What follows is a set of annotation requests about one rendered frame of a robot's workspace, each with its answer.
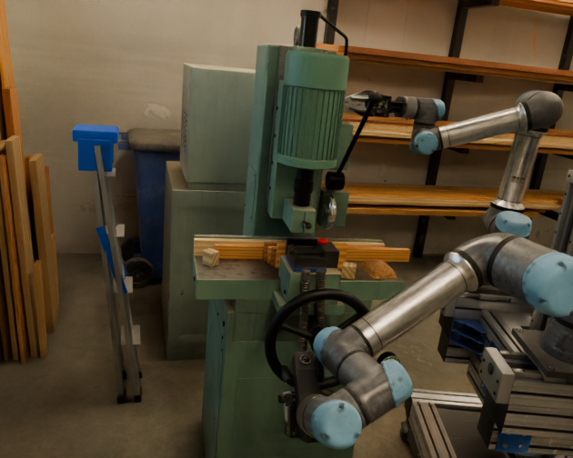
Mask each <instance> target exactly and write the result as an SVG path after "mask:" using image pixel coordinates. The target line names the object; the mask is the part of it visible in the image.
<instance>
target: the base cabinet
mask: <svg viewBox="0 0 573 458"><path fill-rule="evenodd" d="M298 344H299V342H298V340H279V341H276V355H277V358H278V360H279V362H280V363H281V364H282V366H283V365H286V366H287V368H288V370H289V371H290V372H291V374H293V366H292V358H293V355H294V353H295V352H298ZM288 391H291V392H292V391H295V387H292V386H290V385H288V384H286V383H284V382H283V381H281V380H280V379H279V378H278V377H277V376H276V375H275V374H274V373H273V371H272V370H271V368H270V366H269V364H268V362H267V359H266V353H265V341H226V339H225V334H224V329H223V325H222V320H221V314H220V310H219V305H218V300H209V301H208V316H207V331H206V361H205V376H204V391H203V407H202V432H203V442H204V453H205V458H352V457H353V452H354V446H355V444H353V445H352V446H350V447H348V448H346V449H342V450H338V449H333V448H329V447H326V446H324V445H322V444H321V443H305V442H304V441H302V440H301V439H299V438H289V437H288V436H286V435H285V428H284V423H288V420H287V421H286V419H285V406H284V404H283V403H279V402H278V397H277V395H278V394H279V393H283V392H288Z"/></svg>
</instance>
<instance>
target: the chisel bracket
mask: <svg viewBox="0 0 573 458"><path fill-rule="evenodd" d="M293 201H294V198H285V199H284V208H283V217H282V218H283V220H284V222H285V223H286V225H287V227H288V228H289V230H290V231H291V233H297V234H301V233H307V234H312V233H313V232H314V231H315V222H316V217H317V211H316V210H315V209H314V208H313V207H312V205H310V206H297V205H294V204H293ZM303 221H306V222H307V223H311V224H312V227H311V228H310V229H306V228H305V225H304V224H303V223H302V222H303Z"/></svg>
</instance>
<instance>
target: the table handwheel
mask: <svg viewBox="0 0 573 458"><path fill-rule="evenodd" d="M319 300H335V301H339V302H342V303H344V304H348V305H349V306H351V307H352V308H353V309H354V310H355V311H356V312H357V313H356V314H355V315H353V316H352V317H350V318H349V319H347V320H346V321H344V322H343V323H342V324H340V325H338V326H337V328H340V329H342V330H344V329H345V328H347V327H348V326H349V325H351V324H352V323H353V322H355V321H356V320H358V319H359V318H361V317H362V316H364V315H365V314H367V313H369V310H368V309H367V307H366V306H365V304H364V303H363V302H362V301H360V300H359V299H358V298H357V297H355V296H354V295H353V294H350V293H348V292H345V291H342V290H338V289H332V288H322V289H316V290H311V291H308V292H305V293H302V294H300V295H298V296H296V297H294V298H293V299H291V300H290V301H288V302H287V303H286V304H284V305H283V306H282V307H281V308H280V309H279V310H278V312H277V313H276V314H275V316H274V317H273V319H272V321H271V322H270V324H269V326H268V328H267V331H266V339H265V353H266V359H267V362H268V364H269V366H270V368H271V370H272V371H273V373H274V374H275V375H276V376H277V377H278V378H279V379H280V380H281V381H283V379H282V374H281V367H282V364H281V363H280V362H279V360H278V358H277V355H276V338H277V334H278V332H279V329H282V330H284V331H287V332H290V333H292V334H296V335H298V336H301V337H303V338H305V339H307V340H308V342H309V344H310V347H311V349H312V351H313V352H314V350H313V343H314V341H315V338H316V336H317V335H318V333H319V332H320V331H322V330H323V329H325V327H321V325H320V324H317V323H316V316H315V315H309V316H308V331H309V333H308V332H306V331H303V330H300V329H297V328H296V327H293V326H291V325H288V324H284V321H285V320H286V319H287V317H288V316H289V315H291V314H292V313H293V312H294V311H295V310H296V309H298V308H299V307H301V306H303V305H305V304H309V303H311V302H314V301H319ZM317 359H318V358H317ZM292 377H293V381H292V383H287V384H288V385H290V386H292V387H295V384H294V375H293V374H292ZM318 381H319V388H320V390H326V389H329V388H333V387H335V386H338V385H340V384H341V383H340V382H339V381H338V379H337V378H336V377H335V376H334V375H333V376H330V377H327V378H325V370H324V366H323V365H322V363H321V362H320V361H319V359H318ZM283 382H284V381H283Z"/></svg>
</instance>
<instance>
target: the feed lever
mask: <svg viewBox="0 0 573 458"><path fill-rule="evenodd" d="M381 99H382V96H381V93H379V91H373V92H371V93H370V94H369V96H368V100H369V102H370V103H369V105H368V107H367V110H366V112H365V114H364V116H363V118H362V120H361V122H360V124H359V126H358V128H357V131H356V133H355V135H354V137H353V139H352V141H351V143H350V145H349V147H348V149H347V152H346V154H345V156H344V158H343V160H342V162H341V164H340V166H339V168H338V170H337V172H331V171H328V172H327V175H326V189H327V190H342V189H343V188H344V185H345V175H344V173H343V172H342V170H343V168H344V166H345V164H346V162H347V159H348V157H349V156H350V154H351V152H352V150H353V148H354V146H355V144H356V142H357V139H358V137H359V135H360V133H361V131H362V129H363V127H364V125H365V123H366V121H367V119H368V117H369V115H370V113H371V111H372V109H373V107H374V105H376V104H378V103H379V102H380V101H381Z"/></svg>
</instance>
